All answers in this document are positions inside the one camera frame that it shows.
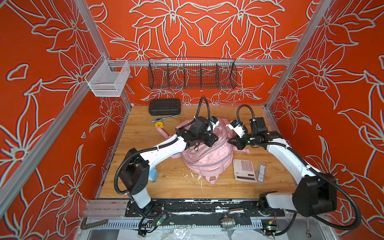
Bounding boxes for pink desk calculator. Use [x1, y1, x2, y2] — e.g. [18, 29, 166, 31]
[233, 159, 257, 183]

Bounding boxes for pink student backpack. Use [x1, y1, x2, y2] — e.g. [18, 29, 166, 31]
[171, 118, 238, 185]

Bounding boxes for light blue pencil sharpener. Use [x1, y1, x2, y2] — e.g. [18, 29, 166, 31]
[148, 168, 159, 183]

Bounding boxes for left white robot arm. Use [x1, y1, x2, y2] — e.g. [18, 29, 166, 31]
[114, 96, 220, 210]

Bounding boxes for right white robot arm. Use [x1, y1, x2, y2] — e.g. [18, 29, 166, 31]
[228, 111, 362, 231]

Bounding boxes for yellow tape roll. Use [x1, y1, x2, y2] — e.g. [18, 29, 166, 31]
[155, 122, 164, 128]

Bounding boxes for grey metal tool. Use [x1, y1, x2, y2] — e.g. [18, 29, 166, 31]
[152, 115, 178, 124]

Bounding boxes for black plastic case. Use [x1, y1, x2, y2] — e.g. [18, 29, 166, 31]
[149, 99, 181, 116]

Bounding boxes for metal pipe fitting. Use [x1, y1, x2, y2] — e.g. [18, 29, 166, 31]
[220, 217, 236, 230]

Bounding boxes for rusty allen key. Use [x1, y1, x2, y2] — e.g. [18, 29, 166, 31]
[80, 218, 109, 230]

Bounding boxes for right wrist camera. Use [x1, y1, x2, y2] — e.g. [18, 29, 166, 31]
[228, 120, 248, 138]

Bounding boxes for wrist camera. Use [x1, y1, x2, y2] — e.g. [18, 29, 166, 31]
[228, 120, 248, 138]
[210, 116, 220, 127]

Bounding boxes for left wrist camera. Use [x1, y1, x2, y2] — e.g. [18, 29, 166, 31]
[210, 116, 220, 127]

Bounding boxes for black wire wall basket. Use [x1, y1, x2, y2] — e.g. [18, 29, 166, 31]
[148, 57, 238, 90]

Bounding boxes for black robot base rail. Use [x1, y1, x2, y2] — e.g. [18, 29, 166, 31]
[125, 199, 286, 227]

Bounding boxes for white wire wall basket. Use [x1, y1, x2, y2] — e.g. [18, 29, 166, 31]
[85, 55, 131, 97]

